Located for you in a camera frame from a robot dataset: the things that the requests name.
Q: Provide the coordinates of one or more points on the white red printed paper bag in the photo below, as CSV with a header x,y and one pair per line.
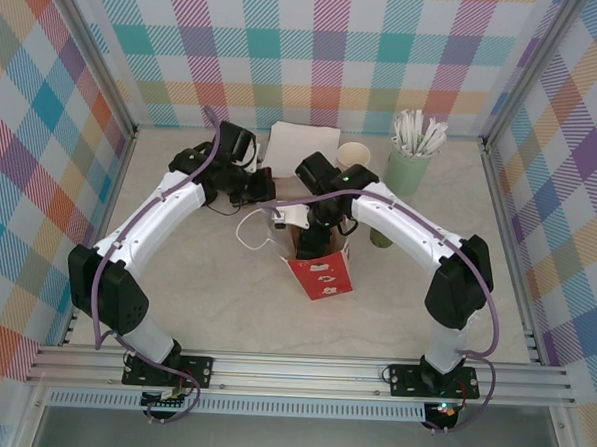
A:
x,y
325,280

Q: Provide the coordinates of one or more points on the single green paper cup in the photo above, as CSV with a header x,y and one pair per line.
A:
x,y
382,240

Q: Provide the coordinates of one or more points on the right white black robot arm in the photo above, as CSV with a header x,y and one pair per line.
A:
x,y
413,229

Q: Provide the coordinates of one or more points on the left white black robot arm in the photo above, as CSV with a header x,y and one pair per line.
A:
x,y
143,225

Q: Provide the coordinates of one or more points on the stack of white napkins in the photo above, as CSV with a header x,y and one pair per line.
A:
x,y
302,143

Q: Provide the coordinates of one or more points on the stack of green paper cups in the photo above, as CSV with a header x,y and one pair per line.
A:
x,y
353,153

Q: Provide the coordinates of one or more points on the mint green holder cup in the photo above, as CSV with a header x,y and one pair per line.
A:
x,y
406,176

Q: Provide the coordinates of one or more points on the paper wrapped straw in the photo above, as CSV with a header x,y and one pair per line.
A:
x,y
416,127
399,131
407,131
427,137
440,146
435,139

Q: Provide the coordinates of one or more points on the aluminium side rail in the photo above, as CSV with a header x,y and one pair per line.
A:
x,y
106,208
508,234

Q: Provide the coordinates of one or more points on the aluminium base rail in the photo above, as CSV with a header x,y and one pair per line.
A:
x,y
300,376

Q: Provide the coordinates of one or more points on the aluminium frame post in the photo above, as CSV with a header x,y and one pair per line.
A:
x,y
88,37
532,65

